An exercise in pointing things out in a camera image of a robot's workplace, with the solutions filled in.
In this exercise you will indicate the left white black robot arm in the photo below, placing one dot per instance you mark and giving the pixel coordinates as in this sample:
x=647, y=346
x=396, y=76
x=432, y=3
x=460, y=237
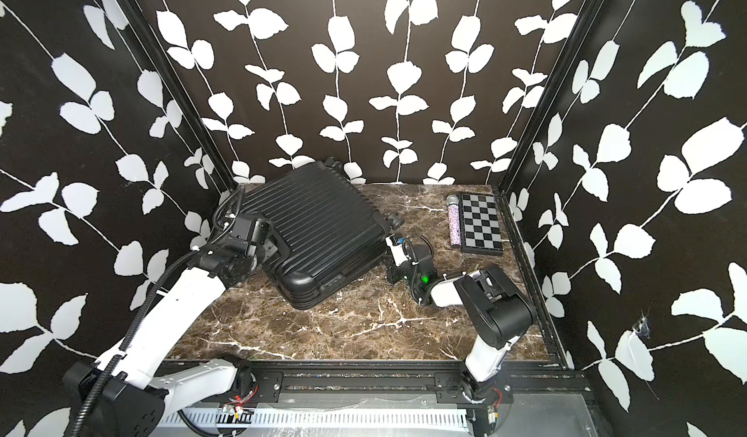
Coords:
x=120, y=394

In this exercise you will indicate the black ribbed hard-shell suitcase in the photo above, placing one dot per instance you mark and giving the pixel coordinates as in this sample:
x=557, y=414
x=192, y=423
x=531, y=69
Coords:
x=327, y=233

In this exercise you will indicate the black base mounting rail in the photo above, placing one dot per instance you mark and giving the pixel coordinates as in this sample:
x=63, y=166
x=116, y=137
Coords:
x=448, y=380

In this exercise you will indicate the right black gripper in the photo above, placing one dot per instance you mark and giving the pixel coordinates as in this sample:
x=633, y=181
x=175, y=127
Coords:
x=393, y=271

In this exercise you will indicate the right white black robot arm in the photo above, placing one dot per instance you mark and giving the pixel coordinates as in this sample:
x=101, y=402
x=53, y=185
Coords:
x=498, y=310

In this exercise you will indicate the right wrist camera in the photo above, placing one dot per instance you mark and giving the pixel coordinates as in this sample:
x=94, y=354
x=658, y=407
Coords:
x=396, y=246

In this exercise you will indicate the white slotted cable duct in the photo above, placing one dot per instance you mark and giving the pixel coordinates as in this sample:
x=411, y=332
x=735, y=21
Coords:
x=212, y=420

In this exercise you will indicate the black white checkered board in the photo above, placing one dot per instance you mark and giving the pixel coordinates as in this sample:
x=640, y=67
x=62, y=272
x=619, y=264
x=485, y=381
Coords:
x=480, y=224

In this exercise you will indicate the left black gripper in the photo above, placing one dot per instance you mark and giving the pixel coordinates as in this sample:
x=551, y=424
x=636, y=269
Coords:
x=270, y=247

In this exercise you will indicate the purple glitter microphone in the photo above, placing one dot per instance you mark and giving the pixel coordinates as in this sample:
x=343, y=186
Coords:
x=454, y=219

